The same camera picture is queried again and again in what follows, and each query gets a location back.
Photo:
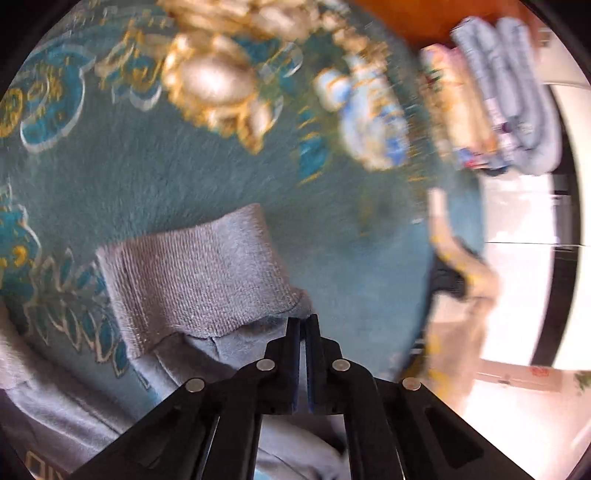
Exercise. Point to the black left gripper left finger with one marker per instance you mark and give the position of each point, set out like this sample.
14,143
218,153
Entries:
207,430

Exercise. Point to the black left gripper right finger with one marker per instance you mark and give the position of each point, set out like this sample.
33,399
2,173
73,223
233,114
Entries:
395,432

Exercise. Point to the grey knit sweater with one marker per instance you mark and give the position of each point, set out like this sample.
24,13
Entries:
198,302

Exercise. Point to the cream fluffy garment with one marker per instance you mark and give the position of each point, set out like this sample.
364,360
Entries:
447,352

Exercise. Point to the dark grey garment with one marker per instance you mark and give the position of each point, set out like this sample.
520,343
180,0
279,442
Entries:
444,278

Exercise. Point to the white wardrobe with black strips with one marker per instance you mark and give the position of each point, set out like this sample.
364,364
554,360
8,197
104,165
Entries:
522,239

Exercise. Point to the teal floral bed blanket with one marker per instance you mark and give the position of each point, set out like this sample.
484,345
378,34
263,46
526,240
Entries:
93,151

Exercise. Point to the orange wooden bed frame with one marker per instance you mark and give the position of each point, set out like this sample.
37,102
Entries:
423,22

